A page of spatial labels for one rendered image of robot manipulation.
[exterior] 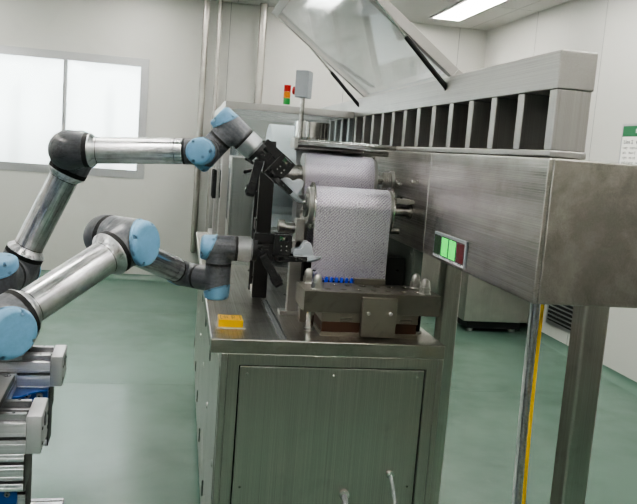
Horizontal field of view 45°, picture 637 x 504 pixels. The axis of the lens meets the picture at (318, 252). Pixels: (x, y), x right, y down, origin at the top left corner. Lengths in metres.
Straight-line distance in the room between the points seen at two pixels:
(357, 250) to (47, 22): 6.01
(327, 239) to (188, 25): 5.75
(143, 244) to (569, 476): 1.15
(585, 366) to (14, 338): 1.24
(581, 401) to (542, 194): 0.49
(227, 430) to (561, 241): 1.05
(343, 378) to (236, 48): 6.02
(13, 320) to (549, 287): 1.12
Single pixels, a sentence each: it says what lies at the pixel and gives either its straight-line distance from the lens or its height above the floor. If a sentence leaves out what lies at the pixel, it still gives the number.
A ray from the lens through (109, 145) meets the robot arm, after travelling 2.24.
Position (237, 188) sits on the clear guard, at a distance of 3.34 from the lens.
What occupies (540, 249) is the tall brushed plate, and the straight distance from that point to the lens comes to 1.63.
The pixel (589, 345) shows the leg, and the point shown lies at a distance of 1.81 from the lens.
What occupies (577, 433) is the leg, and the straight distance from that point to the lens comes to 1.86.
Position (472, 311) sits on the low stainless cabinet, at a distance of 6.65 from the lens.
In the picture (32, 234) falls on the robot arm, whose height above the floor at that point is 1.11.
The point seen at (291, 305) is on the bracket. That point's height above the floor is 0.93.
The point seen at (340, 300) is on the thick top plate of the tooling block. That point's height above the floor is 1.01.
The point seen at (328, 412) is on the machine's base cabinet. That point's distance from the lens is 2.20.
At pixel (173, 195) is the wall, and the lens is 7.87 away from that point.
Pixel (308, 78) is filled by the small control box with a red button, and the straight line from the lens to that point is 2.91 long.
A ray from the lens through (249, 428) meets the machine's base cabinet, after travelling 2.18.
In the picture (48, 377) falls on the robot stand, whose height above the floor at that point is 0.71.
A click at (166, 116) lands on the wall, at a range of 7.86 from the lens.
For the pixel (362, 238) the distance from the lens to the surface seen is 2.37.
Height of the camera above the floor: 1.42
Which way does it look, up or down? 7 degrees down
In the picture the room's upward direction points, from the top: 4 degrees clockwise
